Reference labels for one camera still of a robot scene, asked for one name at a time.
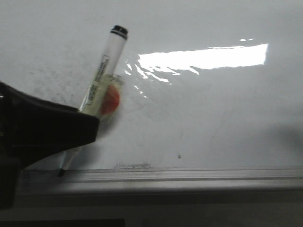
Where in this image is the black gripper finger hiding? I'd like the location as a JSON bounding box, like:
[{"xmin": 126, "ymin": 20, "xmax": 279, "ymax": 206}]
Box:
[{"xmin": 0, "ymin": 83, "xmax": 99, "ymax": 209}]

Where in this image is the white black whiteboard marker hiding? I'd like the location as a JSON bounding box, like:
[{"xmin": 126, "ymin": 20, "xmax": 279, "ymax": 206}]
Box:
[{"xmin": 57, "ymin": 25, "xmax": 130, "ymax": 177}]

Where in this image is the white whiteboard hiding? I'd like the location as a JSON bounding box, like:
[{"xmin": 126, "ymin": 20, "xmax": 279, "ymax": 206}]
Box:
[{"xmin": 0, "ymin": 0, "xmax": 303, "ymax": 170}]

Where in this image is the orange magnet under tape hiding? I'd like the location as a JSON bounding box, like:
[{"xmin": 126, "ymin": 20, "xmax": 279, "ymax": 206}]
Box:
[{"xmin": 99, "ymin": 74, "xmax": 124, "ymax": 122}]

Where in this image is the aluminium whiteboard tray rail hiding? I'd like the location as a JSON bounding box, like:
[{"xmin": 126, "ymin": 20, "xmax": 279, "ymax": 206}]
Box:
[{"xmin": 17, "ymin": 167, "xmax": 303, "ymax": 196}]

